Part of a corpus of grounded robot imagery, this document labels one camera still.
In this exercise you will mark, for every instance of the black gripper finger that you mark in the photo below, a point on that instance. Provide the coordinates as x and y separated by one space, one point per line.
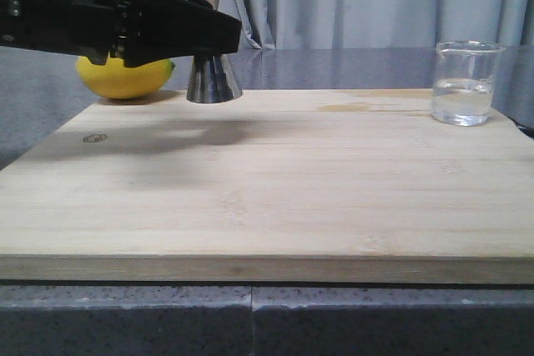
160 29

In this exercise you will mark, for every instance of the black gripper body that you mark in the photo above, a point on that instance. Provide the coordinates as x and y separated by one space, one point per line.
95 29

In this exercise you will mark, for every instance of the steel double jigger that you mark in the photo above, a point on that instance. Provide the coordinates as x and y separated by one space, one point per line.
212 77

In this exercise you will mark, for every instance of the glass beaker with liquid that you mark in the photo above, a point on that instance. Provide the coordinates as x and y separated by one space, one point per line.
464 81

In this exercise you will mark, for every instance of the yellow lemon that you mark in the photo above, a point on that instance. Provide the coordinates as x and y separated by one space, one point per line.
114 81

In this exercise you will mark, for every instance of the wooden cutting board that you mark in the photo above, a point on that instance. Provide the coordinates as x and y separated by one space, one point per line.
356 186

